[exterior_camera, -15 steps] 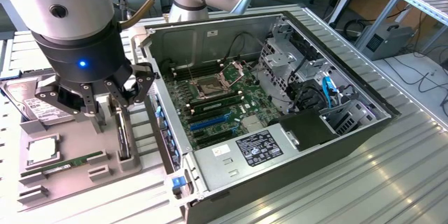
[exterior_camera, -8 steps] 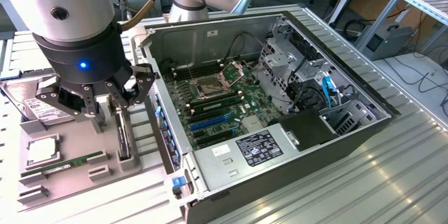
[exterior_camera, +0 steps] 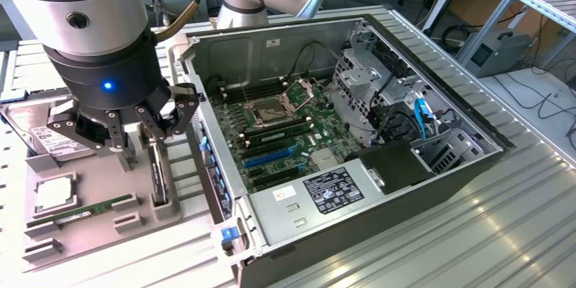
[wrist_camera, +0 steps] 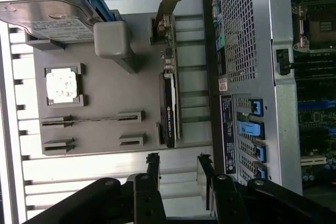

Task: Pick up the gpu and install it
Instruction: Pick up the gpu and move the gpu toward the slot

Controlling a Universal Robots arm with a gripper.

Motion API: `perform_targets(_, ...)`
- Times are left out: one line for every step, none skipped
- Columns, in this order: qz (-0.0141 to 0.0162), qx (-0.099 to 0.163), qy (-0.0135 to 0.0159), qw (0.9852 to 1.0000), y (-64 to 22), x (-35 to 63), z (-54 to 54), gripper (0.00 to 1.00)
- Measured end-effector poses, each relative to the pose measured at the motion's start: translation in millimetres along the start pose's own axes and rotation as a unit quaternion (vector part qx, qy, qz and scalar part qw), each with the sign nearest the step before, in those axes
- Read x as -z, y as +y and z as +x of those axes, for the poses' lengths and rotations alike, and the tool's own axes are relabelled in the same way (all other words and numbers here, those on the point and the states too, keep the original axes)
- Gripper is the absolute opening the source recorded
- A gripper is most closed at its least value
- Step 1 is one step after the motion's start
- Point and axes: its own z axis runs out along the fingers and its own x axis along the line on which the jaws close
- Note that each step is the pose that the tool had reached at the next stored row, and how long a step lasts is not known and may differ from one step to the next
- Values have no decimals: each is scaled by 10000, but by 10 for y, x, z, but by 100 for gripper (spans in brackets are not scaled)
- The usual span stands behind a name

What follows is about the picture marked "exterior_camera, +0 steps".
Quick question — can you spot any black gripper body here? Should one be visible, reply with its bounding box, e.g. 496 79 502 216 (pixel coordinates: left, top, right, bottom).
44 28 174 114

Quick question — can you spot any GPU graphics card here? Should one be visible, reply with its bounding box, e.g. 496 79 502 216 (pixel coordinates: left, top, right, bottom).
138 122 174 208

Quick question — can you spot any hard disk with blue carrier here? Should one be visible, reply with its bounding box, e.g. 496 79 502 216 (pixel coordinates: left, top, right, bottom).
0 91 99 163

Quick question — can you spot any grey parts rack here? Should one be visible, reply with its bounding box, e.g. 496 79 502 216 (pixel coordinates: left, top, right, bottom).
22 112 184 270

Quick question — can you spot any black RAM slot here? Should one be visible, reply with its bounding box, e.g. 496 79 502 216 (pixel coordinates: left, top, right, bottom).
244 125 315 149
239 118 308 140
238 115 306 136
223 84 290 100
242 121 311 144
220 81 287 96
224 88 292 105

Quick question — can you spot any green RAM stick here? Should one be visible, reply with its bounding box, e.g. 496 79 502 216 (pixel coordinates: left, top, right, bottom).
27 194 136 228
247 125 312 144

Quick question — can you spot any silver CPU chip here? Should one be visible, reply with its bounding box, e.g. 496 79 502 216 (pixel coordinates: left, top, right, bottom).
35 176 76 211

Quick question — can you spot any long black expansion slot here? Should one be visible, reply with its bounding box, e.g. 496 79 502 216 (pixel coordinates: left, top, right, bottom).
240 142 292 161
250 165 300 184
251 173 303 193

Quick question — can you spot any blue expansion slot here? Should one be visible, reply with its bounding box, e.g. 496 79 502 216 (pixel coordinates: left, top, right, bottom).
244 150 295 169

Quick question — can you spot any blue case latch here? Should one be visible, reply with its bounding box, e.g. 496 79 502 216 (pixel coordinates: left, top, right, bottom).
220 226 240 246

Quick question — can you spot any metal socket cover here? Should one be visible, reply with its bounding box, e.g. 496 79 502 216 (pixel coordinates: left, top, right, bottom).
282 78 323 113

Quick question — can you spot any silver chipset heatsink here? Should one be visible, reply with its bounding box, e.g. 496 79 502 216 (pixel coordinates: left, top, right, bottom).
310 150 339 170

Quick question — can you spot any green motherboard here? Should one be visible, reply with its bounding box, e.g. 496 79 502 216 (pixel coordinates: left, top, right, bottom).
210 77 362 194

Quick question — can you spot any grey power supply unit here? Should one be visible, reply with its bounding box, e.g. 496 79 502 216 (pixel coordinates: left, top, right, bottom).
246 158 390 249

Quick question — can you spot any silver drive cage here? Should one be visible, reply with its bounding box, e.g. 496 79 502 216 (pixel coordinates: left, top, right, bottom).
331 20 428 142

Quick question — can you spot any black plastic shroud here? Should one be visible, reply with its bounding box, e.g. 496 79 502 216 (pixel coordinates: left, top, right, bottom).
358 140 436 196

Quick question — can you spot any silver disk bay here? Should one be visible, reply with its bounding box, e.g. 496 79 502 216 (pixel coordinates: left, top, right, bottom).
410 128 504 175

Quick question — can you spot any open black PC case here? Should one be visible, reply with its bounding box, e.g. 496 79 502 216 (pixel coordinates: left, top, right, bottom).
166 13 516 288

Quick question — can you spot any grey robot controller box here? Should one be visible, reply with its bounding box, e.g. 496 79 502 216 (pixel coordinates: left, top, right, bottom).
456 29 535 79

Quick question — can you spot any aluminium slat side table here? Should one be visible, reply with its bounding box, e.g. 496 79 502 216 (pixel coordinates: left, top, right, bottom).
467 0 576 70

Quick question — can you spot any black and gold tool cable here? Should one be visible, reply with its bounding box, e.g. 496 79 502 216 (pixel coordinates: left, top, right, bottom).
152 0 207 41

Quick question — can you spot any black wire bundle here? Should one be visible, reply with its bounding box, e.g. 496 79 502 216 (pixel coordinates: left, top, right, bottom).
367 100 423 144

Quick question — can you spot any blue flat wire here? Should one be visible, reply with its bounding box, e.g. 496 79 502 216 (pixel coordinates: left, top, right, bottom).
414 97 434 141

